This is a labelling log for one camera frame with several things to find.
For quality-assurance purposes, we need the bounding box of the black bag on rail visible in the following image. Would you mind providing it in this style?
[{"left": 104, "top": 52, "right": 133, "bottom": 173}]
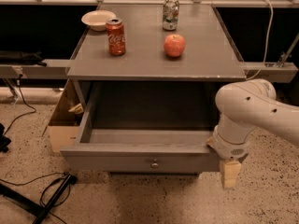
[{"left": 0, "top": 50, "right": 47, "bottom": 67}]

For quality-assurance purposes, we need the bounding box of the red apple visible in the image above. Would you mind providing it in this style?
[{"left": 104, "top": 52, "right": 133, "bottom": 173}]
[{"left": 164, "top": 34, "right": 186, "bottom": 58}]

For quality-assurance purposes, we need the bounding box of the grey top drawer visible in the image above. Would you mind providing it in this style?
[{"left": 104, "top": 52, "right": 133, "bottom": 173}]
[{"left": 61, "top": 81, "right": 220, "bottom": 174}]

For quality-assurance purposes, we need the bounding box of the black floor cable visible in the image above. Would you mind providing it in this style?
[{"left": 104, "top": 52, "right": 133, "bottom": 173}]
[{"left": 0, "top": 171, "right": 73, "bottom": 224}]

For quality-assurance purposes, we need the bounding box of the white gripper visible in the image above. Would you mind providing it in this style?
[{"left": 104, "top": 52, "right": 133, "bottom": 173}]
[{"left": 206, "top": 126, "right": 249, "bottom": 189}]

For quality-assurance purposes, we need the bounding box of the cardboard box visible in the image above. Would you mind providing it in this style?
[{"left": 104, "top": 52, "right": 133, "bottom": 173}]
[{"left": 47, "top": 81, "right": 84, "bottom": 153}]

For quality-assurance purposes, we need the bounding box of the red cola can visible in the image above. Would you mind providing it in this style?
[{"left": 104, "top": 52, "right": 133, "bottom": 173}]
[{"left": 106, "top": 18, "right": 126, "bottom": 56}]

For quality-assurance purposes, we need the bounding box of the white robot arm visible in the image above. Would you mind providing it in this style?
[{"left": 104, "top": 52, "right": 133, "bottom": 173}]
[{"left": 206, "top": 79, "right": 299, "bottom": 189}]

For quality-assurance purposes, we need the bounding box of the white hanging cable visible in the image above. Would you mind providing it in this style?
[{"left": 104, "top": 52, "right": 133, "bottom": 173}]
[{"left": 244, "top": 0, "right": 275, "bottom": 81}]

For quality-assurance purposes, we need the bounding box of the black stand leg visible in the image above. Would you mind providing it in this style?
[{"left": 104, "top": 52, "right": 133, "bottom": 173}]
[{"left": 0, "top": 173, "right": 78, "bottom": 224}]

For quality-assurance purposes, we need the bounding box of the grey drawer cabinet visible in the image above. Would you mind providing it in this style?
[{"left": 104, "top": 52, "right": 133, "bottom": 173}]
[{"left": 61, "top": 5, "right": 245, "bottom": 175}]

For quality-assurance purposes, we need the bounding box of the black wall cable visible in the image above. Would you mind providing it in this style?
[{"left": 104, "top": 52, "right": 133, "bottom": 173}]
[{"left": 3, "top": 74, "right": 37, "bottom": 135}]

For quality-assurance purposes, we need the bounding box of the white bowl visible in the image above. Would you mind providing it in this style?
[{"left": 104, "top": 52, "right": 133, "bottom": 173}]
[{"left": 81, "top": 10, "right": 116, "bottom": 32}]

